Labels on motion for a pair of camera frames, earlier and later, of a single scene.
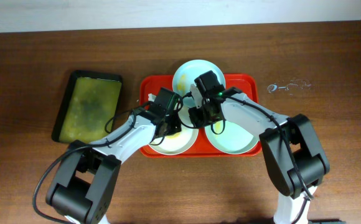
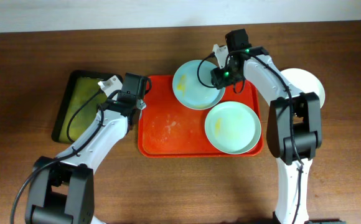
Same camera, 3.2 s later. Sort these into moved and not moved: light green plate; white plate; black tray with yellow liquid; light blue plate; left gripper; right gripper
Moved: left gripper; white plate; right gripper
Not moved: light blue plate; light green plate; black tray with yellow liquid
